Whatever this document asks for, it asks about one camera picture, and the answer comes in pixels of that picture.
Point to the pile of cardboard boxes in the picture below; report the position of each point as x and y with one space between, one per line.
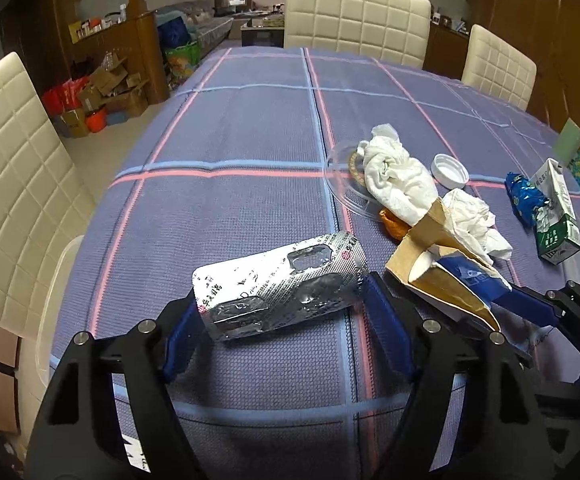
114 90

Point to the pale green card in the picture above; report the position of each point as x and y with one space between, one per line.
570 140

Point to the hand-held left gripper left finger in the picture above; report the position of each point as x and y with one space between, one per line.
180 344

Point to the colourful woven bag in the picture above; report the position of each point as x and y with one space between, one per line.
182 60

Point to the silver blister pack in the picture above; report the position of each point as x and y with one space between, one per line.
280 285

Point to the blue snack wrapper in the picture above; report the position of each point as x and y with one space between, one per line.
520 195

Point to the orange bucket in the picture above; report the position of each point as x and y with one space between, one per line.
96 121

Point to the cream quilted chair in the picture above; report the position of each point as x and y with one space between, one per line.
355 15
9 185
497 65

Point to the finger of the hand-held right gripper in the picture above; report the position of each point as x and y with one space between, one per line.
570 402
522 302

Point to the red box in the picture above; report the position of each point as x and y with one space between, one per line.
64 97

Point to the blue checked tablecloth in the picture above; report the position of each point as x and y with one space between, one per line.
245 125

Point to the sofa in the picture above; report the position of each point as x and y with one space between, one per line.
209 22

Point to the white bottle cap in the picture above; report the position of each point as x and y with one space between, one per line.
449 170

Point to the blue bag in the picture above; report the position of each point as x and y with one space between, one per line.
173 34

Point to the orange peel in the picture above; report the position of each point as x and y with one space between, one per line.
392 225

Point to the dark wooden sideboard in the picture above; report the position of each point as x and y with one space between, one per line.
447 50

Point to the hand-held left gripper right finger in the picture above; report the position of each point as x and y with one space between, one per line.
387 320

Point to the green white milk carton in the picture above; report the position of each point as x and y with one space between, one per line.
557 230

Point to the large white tissue wad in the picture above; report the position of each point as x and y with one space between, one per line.
400 180

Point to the coffee table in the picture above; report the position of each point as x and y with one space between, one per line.
260 27

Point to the small crumpled white tissue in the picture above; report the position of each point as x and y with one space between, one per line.
470 215

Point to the wooden divider cabinet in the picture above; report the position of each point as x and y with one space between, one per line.
139 45

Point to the cluster of small jars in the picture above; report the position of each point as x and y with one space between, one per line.
94 25

